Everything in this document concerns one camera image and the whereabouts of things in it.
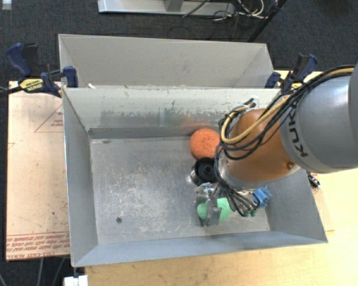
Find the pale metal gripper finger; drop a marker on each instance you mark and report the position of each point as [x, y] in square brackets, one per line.
[216, 214]
[209, 214]

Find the green ball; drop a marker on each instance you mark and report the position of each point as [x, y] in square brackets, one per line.
[224, 208]

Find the orange ball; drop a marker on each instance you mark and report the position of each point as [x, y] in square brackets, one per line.
[203, 143]

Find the grey metal bin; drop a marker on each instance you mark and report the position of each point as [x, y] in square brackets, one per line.
[143, 189]

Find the brown cardboard board red print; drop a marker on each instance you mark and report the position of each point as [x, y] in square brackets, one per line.
[35, 171]

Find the black cylinder on white bracket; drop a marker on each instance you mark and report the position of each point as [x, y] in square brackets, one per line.
[205, 169]

